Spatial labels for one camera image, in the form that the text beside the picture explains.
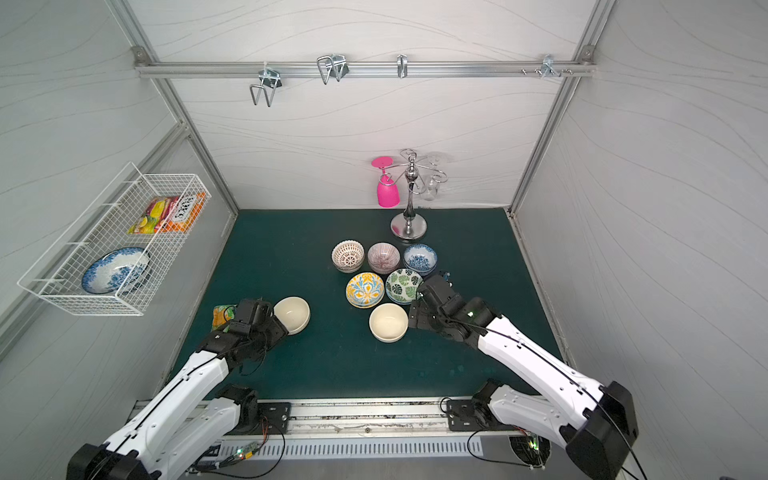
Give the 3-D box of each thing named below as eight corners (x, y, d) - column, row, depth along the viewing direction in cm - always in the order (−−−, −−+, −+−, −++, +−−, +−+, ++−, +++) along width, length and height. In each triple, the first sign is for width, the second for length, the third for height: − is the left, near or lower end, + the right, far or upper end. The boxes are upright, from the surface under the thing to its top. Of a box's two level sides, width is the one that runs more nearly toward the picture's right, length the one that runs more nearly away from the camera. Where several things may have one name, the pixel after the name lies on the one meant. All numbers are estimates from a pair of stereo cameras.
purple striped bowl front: (368, 282, 103) (366, 269, 96) (369, 256, 110) (368, 242, 104) (400, 282, 103) (400, 269, 96) (399, 256, 110) (400, 242, 104)
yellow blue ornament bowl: (345, 311, 92) (343, 305, 89) (349, 279, 100) (347, 272, 97) (384, 311, 93) (383, 305, 89) (384, 279, 100) (384, 272, 97)
